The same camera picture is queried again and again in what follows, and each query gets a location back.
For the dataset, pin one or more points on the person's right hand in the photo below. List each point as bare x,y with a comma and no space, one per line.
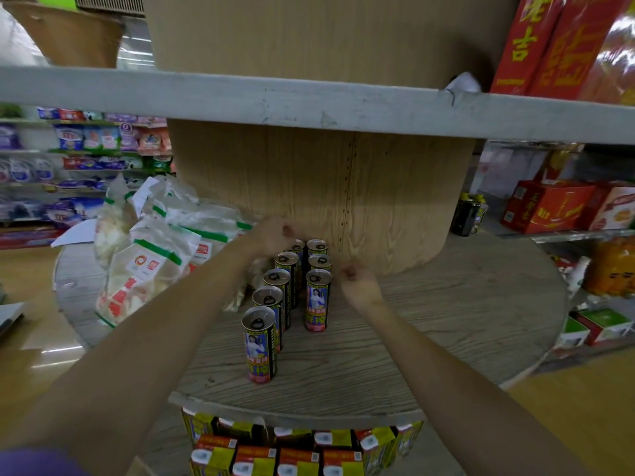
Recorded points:
359,285

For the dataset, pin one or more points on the person's left hand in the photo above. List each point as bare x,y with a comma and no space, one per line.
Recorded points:
273,235

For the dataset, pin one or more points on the round wooden shelf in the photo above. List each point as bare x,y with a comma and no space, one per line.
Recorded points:
397,193

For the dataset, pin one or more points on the person's left forearm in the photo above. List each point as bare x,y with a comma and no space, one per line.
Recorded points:
139,371

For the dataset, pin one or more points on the person's right forearm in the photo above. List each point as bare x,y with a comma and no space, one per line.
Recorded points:
471,406

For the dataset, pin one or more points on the bag of white snacks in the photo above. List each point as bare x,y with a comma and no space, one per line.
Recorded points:
111,232
168,193
144,277
255,277
208,237

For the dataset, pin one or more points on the black can by column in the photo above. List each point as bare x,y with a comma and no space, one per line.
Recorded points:
465,217

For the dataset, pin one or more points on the yellow green bottle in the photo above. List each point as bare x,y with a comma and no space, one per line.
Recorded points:
481,213

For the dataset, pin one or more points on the row of yellow orange cartons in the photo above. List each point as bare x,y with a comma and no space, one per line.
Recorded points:
297,456

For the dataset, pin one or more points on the white paper sheet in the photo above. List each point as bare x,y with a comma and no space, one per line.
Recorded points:
74,233

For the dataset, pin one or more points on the red yellow-print carton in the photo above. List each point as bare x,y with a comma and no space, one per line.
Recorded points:
545,208

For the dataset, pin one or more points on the red cartoon face carton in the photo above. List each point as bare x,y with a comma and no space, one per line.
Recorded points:
563,263

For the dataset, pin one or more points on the rows of colourful packets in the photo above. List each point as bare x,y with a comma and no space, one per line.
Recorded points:
89,138

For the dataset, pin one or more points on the white slim bottle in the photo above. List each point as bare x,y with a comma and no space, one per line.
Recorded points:
578,275

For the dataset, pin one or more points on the small green-top box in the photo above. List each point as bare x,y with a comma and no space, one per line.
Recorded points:
573,334
607,324

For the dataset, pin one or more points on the white crumpled paper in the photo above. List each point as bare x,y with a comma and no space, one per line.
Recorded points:
464,83

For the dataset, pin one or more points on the yellow red tall pack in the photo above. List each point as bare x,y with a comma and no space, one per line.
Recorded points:
558,163

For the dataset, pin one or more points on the red floor mat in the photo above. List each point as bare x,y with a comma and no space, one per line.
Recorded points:
30,238

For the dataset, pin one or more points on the pack of orange bottles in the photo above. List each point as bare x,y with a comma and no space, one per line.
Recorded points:
612,267

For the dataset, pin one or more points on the white red-print carton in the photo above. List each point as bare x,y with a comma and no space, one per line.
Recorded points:
612,210

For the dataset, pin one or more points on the large red gift carton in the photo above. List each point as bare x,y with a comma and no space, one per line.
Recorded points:
555,49

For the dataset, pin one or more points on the white plastic bag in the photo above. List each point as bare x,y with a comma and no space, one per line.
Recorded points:
17,42

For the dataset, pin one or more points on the purple shirt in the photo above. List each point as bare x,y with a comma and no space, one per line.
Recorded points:
39,463

